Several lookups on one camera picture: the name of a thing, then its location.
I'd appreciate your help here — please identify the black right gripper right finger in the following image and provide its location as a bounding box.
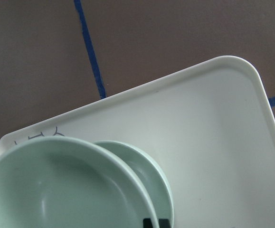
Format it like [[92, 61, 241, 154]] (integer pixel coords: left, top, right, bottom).
[[159, 219, 170, 228]]

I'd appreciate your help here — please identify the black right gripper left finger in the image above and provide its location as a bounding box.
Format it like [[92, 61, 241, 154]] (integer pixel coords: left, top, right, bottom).
[[143, 219, 153, 228]]

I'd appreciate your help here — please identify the green bowl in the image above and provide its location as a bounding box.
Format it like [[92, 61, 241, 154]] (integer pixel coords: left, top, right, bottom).
[[0, 137, 159, 228], [95, 140, 174, 228]]

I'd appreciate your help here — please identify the green bowl on tray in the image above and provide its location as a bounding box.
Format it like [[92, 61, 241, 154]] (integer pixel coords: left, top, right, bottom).
[[95, 140, 174, 228]]

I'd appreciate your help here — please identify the pale cream serving tray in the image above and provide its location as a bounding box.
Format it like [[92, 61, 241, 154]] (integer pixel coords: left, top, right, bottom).
[[0, 56, 275, 228]]

